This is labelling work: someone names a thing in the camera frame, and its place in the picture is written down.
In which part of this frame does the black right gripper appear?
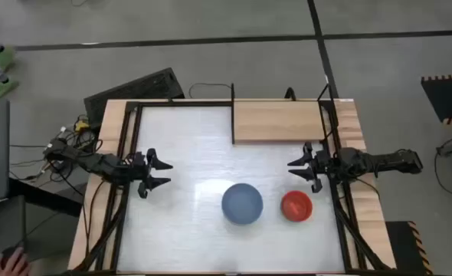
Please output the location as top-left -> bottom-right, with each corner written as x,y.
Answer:
287,142 -> 340,194

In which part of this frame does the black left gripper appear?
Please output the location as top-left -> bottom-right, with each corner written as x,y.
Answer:
128,148 -> 174,199

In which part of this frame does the small red bowl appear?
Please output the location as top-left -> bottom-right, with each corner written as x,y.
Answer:
280,190 -> 314,223

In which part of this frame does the wooden shelf board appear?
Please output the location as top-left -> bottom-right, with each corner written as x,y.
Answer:
233,100 -> 329,145

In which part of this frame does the white glossy table sheet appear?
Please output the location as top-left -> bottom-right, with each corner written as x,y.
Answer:
116,106 -> 346,274

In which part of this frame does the large pale bowl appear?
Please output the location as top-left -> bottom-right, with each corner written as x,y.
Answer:
221,182 -> 264,225

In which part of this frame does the black base beam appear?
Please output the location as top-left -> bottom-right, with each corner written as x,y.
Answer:
9,177 -> 84,218

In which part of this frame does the black hazard-striped floor mat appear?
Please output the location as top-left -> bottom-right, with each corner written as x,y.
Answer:
385,220 -> 434,276
420,73 -> 452,126

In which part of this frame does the black computer mouse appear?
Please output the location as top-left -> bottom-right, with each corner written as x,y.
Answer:
0,245 -> 25,269

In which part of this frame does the person's hand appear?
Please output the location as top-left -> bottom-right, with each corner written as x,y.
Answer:
0,247 -> 32,276

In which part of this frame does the black table frame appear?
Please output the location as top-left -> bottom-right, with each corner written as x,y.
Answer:
72,99 -> 395,275

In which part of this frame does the black metal shelf frame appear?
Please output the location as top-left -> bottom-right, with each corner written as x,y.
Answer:
231,82 -> 340,146

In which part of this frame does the tangled black cable bundle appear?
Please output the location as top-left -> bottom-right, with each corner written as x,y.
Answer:
9,113 -> 105,186

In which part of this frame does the thin black cable loop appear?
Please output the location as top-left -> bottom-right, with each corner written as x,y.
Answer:
188,81 -> 234,100

